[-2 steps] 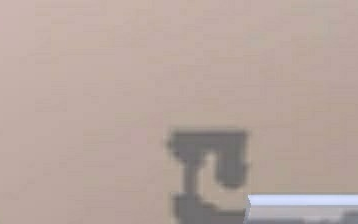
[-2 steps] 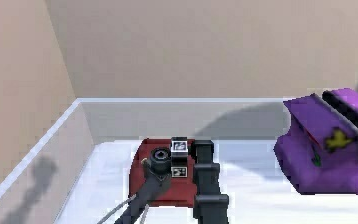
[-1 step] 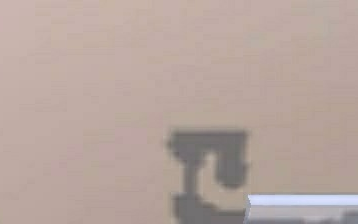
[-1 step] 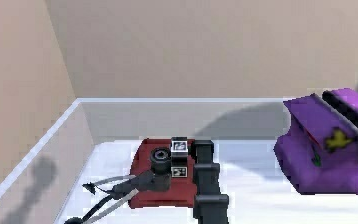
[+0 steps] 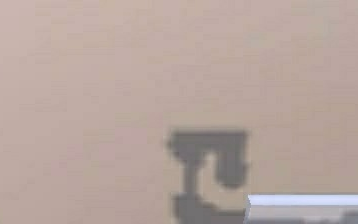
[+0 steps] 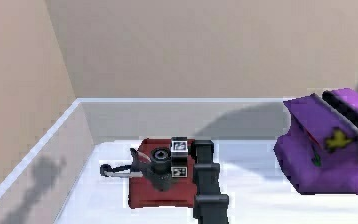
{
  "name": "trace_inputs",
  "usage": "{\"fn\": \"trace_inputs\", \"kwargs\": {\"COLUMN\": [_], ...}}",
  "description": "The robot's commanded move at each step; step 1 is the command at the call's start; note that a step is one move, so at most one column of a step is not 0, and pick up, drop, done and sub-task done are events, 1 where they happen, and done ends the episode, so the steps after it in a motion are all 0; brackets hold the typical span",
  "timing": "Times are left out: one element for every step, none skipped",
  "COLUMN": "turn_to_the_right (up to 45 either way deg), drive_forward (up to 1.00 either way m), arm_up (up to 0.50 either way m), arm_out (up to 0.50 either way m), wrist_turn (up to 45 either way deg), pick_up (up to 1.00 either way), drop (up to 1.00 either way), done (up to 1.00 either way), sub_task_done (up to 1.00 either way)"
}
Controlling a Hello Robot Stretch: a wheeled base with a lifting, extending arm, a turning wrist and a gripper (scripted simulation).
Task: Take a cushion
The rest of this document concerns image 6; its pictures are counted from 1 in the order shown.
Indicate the white bed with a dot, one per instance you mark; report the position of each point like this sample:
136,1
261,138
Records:
270,206

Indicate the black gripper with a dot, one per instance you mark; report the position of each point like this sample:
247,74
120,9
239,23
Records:
160,163

